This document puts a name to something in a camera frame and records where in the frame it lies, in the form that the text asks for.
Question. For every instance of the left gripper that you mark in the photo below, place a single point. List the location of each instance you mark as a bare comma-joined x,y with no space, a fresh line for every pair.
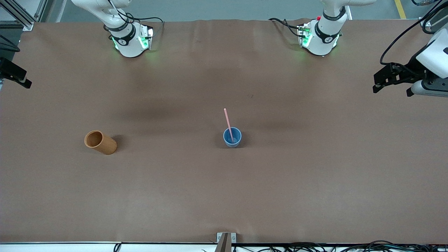
410,71

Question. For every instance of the blue plastic cup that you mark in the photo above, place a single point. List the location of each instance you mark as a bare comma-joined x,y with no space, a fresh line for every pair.
237,140

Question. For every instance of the pink chopstick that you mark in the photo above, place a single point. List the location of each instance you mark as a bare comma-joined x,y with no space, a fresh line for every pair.
227,120

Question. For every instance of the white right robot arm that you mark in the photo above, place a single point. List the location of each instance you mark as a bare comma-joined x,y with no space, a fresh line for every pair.
127,45

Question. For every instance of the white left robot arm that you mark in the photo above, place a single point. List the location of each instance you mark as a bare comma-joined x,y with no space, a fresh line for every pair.
322,45

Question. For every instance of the orange-brown cylindrical cup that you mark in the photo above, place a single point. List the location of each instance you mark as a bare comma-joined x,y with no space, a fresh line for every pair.
106,145

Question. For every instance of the silver left base connector plate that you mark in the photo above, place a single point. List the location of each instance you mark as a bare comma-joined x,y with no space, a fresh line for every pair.
302,35

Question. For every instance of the silver base connector plate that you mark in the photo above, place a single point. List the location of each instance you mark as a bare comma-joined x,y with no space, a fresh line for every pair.
302,35
148,35

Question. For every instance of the silver right base connector plate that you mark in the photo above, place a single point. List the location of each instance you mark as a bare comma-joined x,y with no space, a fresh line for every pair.
148,35

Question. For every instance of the brown table cover sheet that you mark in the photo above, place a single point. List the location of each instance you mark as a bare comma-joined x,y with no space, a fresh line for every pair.
210,192

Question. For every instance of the aluminium frame post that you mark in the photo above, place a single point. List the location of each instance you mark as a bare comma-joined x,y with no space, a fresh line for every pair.
17,14
425,22

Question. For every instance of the white table edge rail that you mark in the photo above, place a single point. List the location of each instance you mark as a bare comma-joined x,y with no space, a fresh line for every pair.
70,247

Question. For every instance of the metal table edge bracket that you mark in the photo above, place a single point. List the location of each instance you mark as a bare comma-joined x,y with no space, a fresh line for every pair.
224,243

